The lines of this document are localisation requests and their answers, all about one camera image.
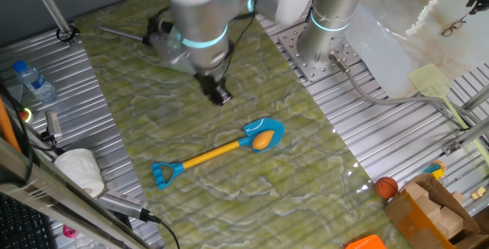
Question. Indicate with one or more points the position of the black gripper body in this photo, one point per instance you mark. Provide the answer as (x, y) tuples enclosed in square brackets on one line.
[(208, 81)]

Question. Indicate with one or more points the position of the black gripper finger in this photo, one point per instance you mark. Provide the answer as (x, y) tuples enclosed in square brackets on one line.
[(213, 98), (225, 95)]

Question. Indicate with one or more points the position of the blue and yellow toy shovel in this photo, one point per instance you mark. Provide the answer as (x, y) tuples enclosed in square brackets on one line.
[(263, 127)]

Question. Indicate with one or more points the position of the orange toy mango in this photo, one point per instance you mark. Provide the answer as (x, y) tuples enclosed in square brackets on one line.
[(263, 139)]

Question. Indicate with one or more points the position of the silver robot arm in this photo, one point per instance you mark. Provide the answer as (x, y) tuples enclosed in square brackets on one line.
[(198, 12)]

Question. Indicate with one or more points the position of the pink small object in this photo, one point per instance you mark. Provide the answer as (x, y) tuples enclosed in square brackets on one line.
[(69, 231)]

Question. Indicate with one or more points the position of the black C-clamp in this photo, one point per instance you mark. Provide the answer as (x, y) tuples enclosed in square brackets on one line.
[(153, 27)]

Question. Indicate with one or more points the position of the green marble pattern mat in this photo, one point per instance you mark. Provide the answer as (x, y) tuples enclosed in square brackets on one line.
[(267, 203)]

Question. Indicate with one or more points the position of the white toilet paper roll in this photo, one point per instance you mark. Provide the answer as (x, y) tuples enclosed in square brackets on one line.
[(80, 169)]

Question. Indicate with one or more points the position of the clear water bottle blue cap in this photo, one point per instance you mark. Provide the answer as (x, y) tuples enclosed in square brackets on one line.
[(36, 85)]

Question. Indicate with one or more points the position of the white marble pattern sheet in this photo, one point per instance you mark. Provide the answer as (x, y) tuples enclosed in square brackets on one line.
[(389, 43)]

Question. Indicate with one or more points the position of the metal tripod pole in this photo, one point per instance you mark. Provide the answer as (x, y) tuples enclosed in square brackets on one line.
[(49, 6)]

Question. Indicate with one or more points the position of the small toy basketball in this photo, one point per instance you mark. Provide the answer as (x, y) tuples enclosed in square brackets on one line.
[(386, 188)]

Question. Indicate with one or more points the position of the red emergency button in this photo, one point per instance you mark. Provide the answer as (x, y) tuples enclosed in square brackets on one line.
[(25, 116)]

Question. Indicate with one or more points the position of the orange plastic container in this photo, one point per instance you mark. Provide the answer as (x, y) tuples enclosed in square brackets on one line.
[(364, 243)]

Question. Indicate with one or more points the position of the yellow fly swatter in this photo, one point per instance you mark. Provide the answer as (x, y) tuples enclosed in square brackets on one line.
[(429, 79)]

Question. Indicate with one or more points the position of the orange pole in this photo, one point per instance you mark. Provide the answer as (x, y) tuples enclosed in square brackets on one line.
[(7, 127)]

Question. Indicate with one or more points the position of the plain wooden block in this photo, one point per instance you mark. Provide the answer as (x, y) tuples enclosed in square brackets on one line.
[(458, 197), (416, 191), (451, 222), (428, 206)]

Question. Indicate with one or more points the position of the teal toy block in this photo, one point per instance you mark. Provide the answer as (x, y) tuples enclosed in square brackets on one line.
[(431, 169)]

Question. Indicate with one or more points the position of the brown cardboard box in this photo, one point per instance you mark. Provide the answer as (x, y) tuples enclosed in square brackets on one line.
[(409, 222)]

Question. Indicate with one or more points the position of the yellow toy block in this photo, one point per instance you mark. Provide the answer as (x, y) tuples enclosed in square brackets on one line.
[(438, 173)]

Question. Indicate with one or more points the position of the black keyboard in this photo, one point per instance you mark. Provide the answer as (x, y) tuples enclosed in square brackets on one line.
[(21, 226)]

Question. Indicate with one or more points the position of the dark rimmed eyeglasses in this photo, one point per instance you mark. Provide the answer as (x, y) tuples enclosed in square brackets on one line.
[(452, 27)]

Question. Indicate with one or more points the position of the aluminium profile bar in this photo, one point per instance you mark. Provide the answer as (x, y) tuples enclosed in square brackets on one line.
[(477, 98), (473, 130)]

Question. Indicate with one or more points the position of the small pale wooden block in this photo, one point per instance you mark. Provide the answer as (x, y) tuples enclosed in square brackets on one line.
[(478, 193)]

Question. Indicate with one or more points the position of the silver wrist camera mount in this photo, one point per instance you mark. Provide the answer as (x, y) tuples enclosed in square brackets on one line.
[(164, 44)]

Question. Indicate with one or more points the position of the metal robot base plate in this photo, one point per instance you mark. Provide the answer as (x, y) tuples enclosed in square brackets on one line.
[(305, 67)]

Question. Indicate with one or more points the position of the silver grilled camera device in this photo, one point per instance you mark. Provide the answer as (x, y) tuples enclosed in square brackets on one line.
[(120, 202)]

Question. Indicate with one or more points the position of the small silver camera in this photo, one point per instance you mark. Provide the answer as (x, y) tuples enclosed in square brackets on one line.
[(53, 125)]

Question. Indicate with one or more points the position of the aluminium frame bar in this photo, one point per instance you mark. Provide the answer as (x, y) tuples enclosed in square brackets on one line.
[(46, 191)]

